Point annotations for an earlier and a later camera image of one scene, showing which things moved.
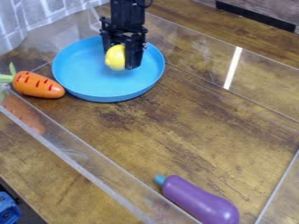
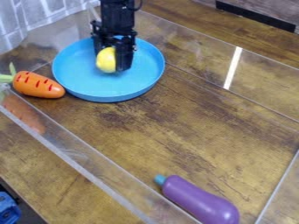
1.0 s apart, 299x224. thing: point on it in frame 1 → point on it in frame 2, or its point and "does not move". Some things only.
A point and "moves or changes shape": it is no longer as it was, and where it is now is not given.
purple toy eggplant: [209, 207] does not move
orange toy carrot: [32, 84] does not move
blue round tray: [82, 73] does not move
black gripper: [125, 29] → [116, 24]
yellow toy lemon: [116, 57] moves or changes shape
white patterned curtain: [22, 15] does not move
